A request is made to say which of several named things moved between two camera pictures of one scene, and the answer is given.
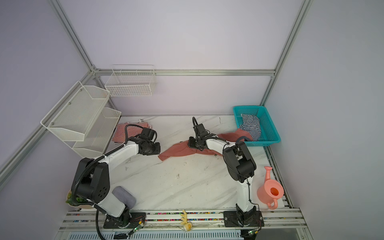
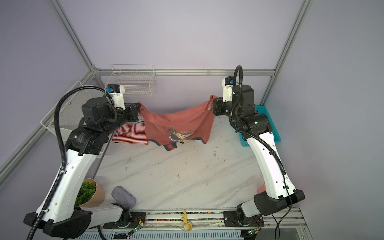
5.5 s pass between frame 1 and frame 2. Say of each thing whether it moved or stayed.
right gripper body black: moved
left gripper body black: moved
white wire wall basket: stayed
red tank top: moved
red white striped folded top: stayed
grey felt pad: stayed
